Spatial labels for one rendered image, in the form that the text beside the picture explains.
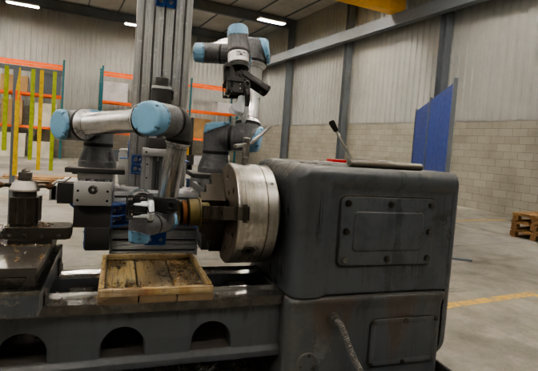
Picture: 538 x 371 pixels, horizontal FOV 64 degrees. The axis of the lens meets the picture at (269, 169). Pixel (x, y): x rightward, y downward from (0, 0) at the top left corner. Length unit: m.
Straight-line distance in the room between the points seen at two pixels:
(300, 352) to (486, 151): 11.97
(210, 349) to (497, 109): 12.23
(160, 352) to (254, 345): 0.27
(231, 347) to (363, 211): 0.55
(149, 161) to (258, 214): 0.86
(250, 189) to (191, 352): 0.48
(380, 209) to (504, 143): 11.50
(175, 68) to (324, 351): 1.37
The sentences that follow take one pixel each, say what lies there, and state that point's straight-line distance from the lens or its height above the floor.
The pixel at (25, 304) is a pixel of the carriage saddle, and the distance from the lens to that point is 1.19.
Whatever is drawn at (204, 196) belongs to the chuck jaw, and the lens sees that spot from 1.38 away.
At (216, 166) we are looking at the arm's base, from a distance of 1.91.
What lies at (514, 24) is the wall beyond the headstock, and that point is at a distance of 13.41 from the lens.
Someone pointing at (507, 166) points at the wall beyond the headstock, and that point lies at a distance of 12.71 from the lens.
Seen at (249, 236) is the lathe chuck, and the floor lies 1.04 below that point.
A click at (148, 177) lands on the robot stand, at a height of 1.12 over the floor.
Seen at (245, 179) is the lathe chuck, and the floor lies 1.20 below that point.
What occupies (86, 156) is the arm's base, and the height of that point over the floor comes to 1.20.
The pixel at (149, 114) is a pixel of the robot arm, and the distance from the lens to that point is 1.50.
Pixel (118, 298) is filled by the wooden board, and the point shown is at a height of 0.88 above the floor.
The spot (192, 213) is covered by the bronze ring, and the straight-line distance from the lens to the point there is 1.33.
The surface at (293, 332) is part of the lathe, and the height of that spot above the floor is 0.76.
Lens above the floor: 1.30
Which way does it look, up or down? 3 degrees down
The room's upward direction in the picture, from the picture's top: 4 degrees clockwise
